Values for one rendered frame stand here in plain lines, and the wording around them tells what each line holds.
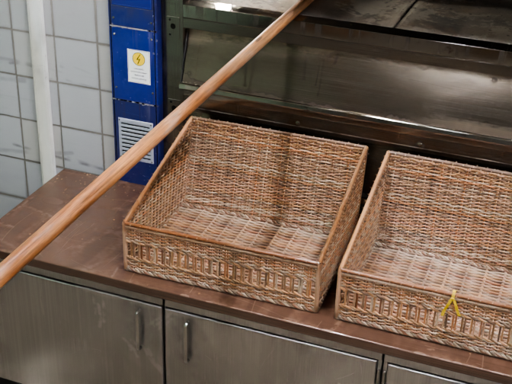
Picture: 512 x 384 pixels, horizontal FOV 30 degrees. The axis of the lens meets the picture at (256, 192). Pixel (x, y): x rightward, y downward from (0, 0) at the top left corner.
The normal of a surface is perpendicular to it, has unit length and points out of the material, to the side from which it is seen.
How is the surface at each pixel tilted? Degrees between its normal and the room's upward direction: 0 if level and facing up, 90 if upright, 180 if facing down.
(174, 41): 90
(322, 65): 70
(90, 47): 90
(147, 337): 90
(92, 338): 90
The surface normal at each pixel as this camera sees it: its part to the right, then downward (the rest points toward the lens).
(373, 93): -0.33, 0.11
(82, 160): -0.36, 0.43
